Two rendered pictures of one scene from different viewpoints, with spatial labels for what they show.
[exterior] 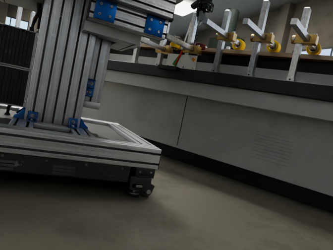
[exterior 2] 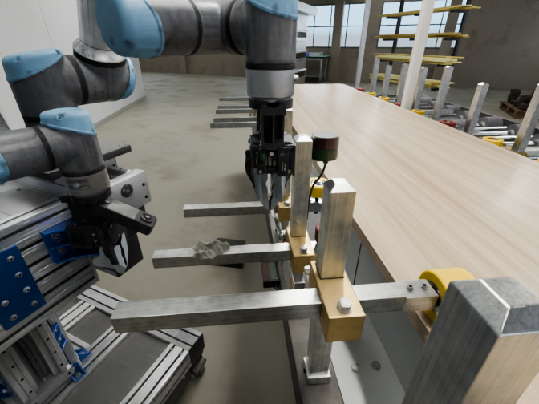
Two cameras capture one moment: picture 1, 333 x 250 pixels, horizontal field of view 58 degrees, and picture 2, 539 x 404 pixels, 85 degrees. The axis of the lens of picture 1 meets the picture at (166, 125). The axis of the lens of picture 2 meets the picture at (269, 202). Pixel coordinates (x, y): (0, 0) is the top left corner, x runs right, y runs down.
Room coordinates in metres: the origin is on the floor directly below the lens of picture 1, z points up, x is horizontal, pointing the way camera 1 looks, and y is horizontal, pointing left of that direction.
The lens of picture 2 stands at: (1.77, -0.45, 1.29)
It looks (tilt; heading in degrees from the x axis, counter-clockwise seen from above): 29 degrees down; 48
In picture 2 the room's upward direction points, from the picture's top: straight up
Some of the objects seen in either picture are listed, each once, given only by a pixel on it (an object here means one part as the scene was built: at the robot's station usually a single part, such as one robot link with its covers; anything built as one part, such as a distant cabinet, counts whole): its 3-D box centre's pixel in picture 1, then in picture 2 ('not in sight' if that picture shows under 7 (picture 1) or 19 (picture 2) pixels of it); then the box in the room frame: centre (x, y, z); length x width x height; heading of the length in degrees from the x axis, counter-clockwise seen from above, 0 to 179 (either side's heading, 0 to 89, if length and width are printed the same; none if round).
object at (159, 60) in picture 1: (163, 41); (283, 183); (2.37, 0.15, 0.89); 0.03 x 0.03 x 0.48; 54
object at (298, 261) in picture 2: (191, 49); (300, 246); (2.21, -0.07, 0.85); 0.13 x 0.06 x 0.05; 54
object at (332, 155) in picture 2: not in sight; (323, 151); (2.26, -0.08, 1.08); 0.06 x 0.06 x 0.02
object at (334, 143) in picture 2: not in sight; (325, 140); (2.26, -0.08, 1.10); 0.06 x 0.06 x 0.02
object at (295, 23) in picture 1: (305, 36); not in sight; (1.70, -0.65, 0.95); 0.50 x 0.04 x 0.04; 144
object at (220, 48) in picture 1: (220, 45); (324, 308); (2.07, -0.25, 0.88); 0.03 x 0.03 x 0.48; 54
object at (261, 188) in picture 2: (200, 17); (261, 192); (2.08, -0.08, 1.04); 0.06 x 0.03 x 0.09; 53
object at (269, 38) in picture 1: (261, 38); not in sight; (1.91, -0.47, 0.95); 0.13 x 0.06 x 0.05; 54
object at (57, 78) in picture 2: not in sight; (44, 81); (1.86, 0.44, 1.20); 0.13 x 0.12 x 0.14; 11
